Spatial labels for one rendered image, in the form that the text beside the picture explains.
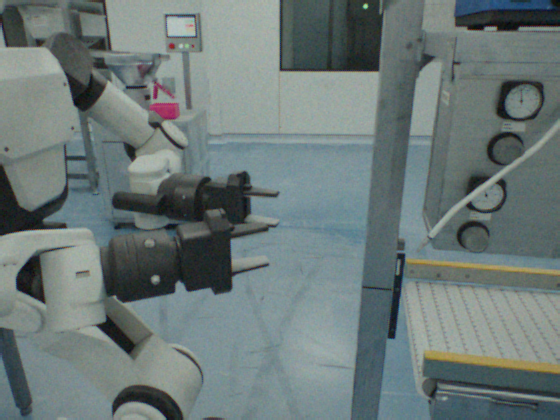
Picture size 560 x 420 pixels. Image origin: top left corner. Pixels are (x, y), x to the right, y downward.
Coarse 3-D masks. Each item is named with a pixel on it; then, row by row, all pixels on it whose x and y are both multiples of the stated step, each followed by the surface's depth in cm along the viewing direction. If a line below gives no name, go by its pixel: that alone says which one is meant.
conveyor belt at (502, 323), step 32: (416, 288) 82; (448, 288) 82; (480, 288) 82; (416, 320) 73; (448, 320) 73; (480, 320) 73; (512, 320) 73; (544, 320) 72; (416, 352) 67; (480, 352) 65; (512, 352) 65; (544, 352) 65; (416, 384) 63
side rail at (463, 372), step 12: (432, 360) 59; (432, 372) 59; (444, 372) 59; (456, 372) 59; (468, 372) 58; (480, 372) 58; (492, 372) 58; (504, 372) 57; (516, 372) 57; (528, 372) 57; (540, 372) 56; (492, 384) 58; (504, 384) 58; (516, 384) 58; (528, 384) 57; (540, 384) 57; (552, 384) 57
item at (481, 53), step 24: (432, 48) 59; (456, 48) 44; (480, 48) 41; (504, 48) 41; (528, 48) 41; (552, 48) 40; (480, 72) 42; (504, 72) 42; (528, 72) 41; (552, 72) 41
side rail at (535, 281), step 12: (408, 264) 83; (420, 264) 83; (408, 276) 84; (420, 276) 84; (432, 276) 84; (444, 276) 83; (456, 276) 83; (468, 276) 82; (480, 276) 82; (492, 276) 81; (504, 276) 81; (516, 276) 81; (528, 276) 80; (540, 276) 80; (552, 276) 79; (540, 288) 81; (552, 288) 80
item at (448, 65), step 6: (450, 36) 47; (456, 36) 44; (450, 42) 46; (456, 42) 44; (450, 48) 46; (450, 54) 46; (444, 60) 49; (450, 60) 46; (444, 66) 49; (450, 66) 46; (444, 72) 48; (450, 72) 45; (444, 78) 48; (450, 78) 45
